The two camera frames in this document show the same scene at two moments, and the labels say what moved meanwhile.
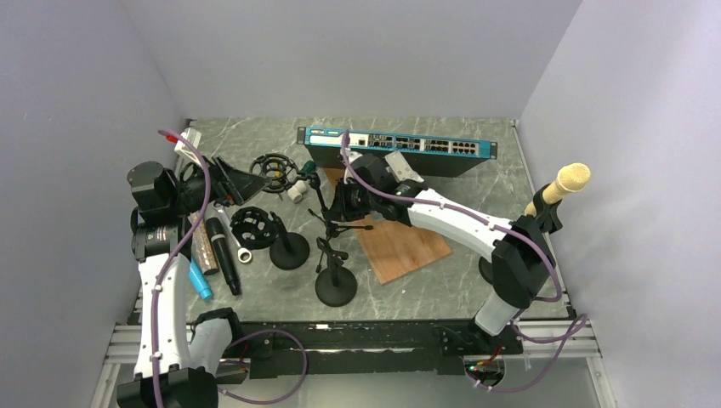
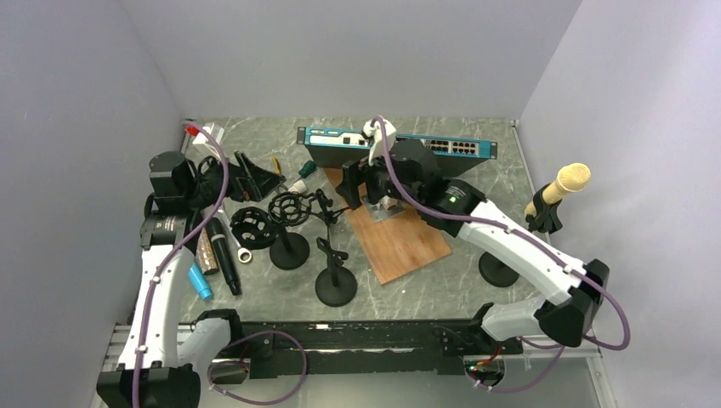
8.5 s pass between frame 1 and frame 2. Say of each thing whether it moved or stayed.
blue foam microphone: stayed
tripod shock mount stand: moved
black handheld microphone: stayed
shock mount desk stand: stayed
